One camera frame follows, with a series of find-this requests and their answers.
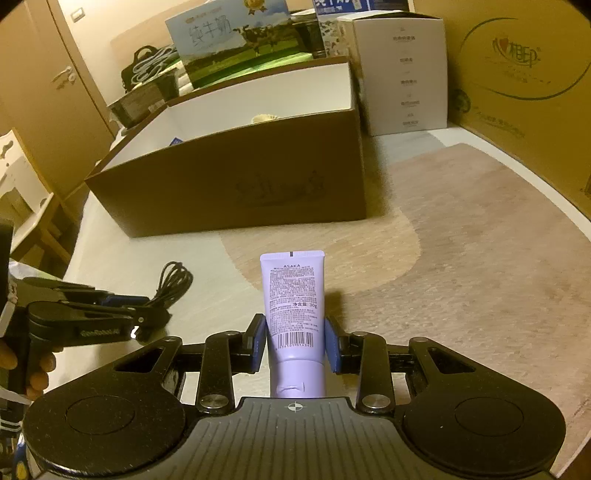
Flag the tall white carton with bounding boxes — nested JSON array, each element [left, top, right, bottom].
[[337, 12, 449, 136]]

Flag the person's left hand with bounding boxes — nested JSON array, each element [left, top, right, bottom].
[[0, 343, 57, 402]]

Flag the clear plastic storage bins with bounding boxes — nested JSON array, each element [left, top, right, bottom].
[[107, 74, 182, 128]]

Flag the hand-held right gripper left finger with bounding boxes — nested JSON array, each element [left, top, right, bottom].
[[113, 314, 269, 416]]

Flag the wooden door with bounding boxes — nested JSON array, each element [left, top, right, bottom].
[[0, 0, 122, 195]]

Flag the light green package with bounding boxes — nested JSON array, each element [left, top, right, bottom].
[[191, 51, 320, 89]]

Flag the large tan cardboard box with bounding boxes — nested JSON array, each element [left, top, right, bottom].
[[412, 0, 591, 210]]

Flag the milk carton with meadow print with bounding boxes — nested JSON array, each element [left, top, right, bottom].
[[165, 0, 293, 77]]

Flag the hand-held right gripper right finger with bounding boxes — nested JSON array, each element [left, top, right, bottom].
[[323, 316, 477, 416]]

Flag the white wooden chair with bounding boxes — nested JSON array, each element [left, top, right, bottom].
[[0, 128, 56, 260]]

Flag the box with cartoon print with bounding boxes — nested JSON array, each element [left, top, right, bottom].
[[318, 18, 357, 62]]

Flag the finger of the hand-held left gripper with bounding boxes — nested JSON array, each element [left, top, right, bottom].
[[23, 277, 149, 308], [28, 299, 171, 350]]

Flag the brown cardboard box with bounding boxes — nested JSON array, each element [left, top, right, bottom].
[[84, 55, 368, 239]]

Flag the black usb cable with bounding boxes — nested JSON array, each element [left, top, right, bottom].
[[147, 261, 194, 320]]

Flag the black bag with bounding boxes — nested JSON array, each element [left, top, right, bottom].
[[120, 45, 177, 93]]

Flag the purple cream tube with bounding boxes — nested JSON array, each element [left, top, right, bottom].
[[260, 250, 328, 398]]

